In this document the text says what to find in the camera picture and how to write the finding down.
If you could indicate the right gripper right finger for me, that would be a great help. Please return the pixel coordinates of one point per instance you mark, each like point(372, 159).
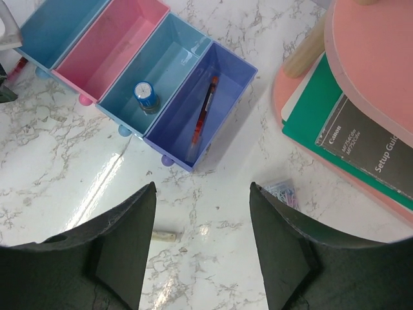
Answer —
point(308, 265)

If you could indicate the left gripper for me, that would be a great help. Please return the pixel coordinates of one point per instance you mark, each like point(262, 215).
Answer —
point(6, 95)

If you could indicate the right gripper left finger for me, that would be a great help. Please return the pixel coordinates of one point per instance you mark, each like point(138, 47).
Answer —
point(99, 264)

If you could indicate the red pen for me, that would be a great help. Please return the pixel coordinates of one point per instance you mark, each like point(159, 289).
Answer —
point(15, 72)
point(196, 138)

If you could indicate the light blue drawer bin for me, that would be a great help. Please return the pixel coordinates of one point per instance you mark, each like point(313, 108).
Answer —
point(53, 30)

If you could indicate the clear paperclip box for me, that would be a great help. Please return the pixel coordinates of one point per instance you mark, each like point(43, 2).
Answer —
point(283, 190)

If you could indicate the pink drawer bin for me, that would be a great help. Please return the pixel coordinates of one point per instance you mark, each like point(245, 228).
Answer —
point(112, 40)

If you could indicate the blue cap stamp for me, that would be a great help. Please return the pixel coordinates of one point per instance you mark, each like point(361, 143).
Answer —
point(148, 100)

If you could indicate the purple drawer bin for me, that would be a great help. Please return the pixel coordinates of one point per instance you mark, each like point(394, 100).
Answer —
point(172, 133)

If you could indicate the cyan drawer bin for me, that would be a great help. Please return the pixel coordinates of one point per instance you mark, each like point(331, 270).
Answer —
point(164, 61)

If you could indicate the white chalk stick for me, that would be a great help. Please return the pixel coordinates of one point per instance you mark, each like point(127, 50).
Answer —
point(163, 236)

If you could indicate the dark setup guide booklet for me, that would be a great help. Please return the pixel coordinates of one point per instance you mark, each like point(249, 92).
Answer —
point(359, 141)

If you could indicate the green folder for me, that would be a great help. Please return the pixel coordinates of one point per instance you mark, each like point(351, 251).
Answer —
point(307, 116)

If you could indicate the pink three tier shelf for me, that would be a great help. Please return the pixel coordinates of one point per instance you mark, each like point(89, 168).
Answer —
point(369, 49)

